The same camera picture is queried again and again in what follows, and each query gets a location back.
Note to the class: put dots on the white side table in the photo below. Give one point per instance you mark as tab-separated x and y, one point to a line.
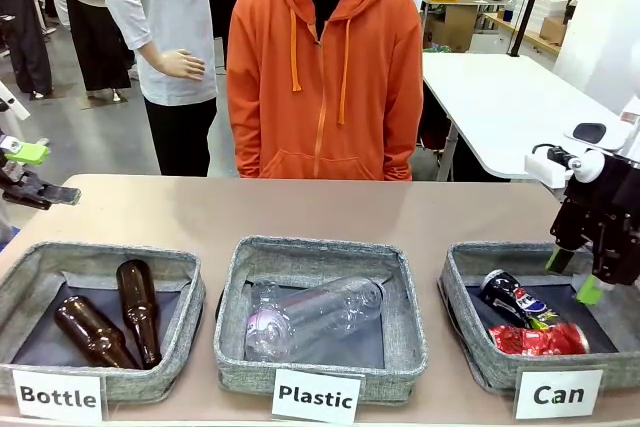
500	97

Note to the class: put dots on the grey fabric bottle basket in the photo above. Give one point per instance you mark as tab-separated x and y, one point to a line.
30	267

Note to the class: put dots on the stack of white boxes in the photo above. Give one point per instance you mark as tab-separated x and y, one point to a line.
552	7

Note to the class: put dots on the black undershirt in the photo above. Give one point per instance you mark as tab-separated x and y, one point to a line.
325	2

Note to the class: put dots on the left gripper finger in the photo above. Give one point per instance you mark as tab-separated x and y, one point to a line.
50	194
27	153

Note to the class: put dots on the large cardboard box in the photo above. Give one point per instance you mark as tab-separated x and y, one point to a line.
457	27

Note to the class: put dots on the bystander's bare hand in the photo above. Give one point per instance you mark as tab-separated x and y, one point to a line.
180	65

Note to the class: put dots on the white Plastic label sign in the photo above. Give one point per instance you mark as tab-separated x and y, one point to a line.
317	397

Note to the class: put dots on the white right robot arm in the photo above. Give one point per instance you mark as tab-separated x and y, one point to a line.
617	134

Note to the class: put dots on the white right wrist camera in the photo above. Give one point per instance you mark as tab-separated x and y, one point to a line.
542	167

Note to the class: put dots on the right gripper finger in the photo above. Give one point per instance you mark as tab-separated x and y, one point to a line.
570	232
617	257

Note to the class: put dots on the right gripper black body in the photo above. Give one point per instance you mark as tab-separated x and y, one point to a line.
615	192

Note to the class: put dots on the brown glass bottle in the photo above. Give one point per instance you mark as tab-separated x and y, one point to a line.
137	302
90	329

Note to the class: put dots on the white Bottle label sign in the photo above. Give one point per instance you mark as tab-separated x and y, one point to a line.
57	397

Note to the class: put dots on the small cardboard box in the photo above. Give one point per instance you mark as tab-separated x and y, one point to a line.
552	31

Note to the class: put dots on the bystander's forearm white sleeve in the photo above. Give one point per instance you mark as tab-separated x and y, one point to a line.
130	22

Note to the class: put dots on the white Can label sign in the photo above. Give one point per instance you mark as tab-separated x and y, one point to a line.
559	394

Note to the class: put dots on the crushed red soda can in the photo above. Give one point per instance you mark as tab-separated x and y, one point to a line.
540	341

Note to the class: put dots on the person's right forearm orange sleeve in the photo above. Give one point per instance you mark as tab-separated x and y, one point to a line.
245	137

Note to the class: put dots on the grey fabric can basket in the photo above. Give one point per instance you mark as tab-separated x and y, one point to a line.
457	292

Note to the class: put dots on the wooden workbench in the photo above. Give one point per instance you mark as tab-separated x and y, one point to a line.
510	29

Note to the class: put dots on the black stand pole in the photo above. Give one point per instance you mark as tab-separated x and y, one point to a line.
527	7

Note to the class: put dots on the bystander in dark clothes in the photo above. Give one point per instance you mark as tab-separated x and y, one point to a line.
25	12

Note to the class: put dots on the clear plastic bottle pink label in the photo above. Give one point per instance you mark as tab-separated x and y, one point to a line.
340	307

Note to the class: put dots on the person in orange hoodie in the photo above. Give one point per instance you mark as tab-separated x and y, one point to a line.
325	97

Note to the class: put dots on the bystander in black skirt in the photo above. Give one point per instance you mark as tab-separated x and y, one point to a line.
95	37

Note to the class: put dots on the person's left forearm orange sleeve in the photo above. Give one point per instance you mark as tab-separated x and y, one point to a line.
405	137

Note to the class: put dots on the grey fabric plastic basket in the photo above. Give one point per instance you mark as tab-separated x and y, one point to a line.
320	252

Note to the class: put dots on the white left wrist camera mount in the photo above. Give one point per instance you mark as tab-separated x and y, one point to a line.
12	102

